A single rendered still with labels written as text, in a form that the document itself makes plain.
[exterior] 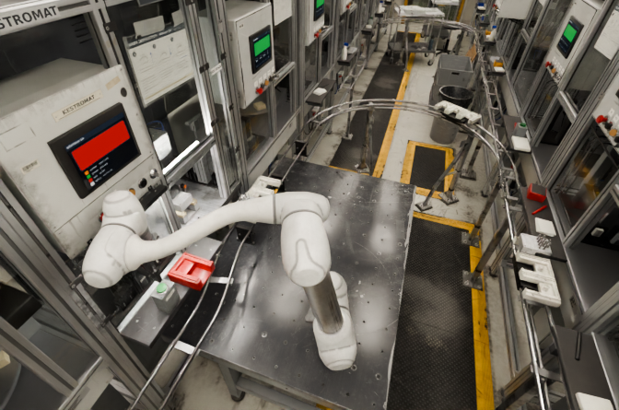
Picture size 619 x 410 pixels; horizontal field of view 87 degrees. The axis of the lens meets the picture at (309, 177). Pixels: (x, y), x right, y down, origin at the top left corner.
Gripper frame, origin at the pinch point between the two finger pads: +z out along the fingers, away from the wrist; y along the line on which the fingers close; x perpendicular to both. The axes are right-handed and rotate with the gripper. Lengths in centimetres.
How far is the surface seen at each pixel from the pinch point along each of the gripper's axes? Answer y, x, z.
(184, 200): -46, -23, 9
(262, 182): -87, 1, 23
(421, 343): -66, 119, 111
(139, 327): 12.6, -5.0, 20.9
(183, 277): -10.0, 1.2, 15.4
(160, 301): 4.0, 1.5, 11.8
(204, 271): -18.3, 5.4, 20.1
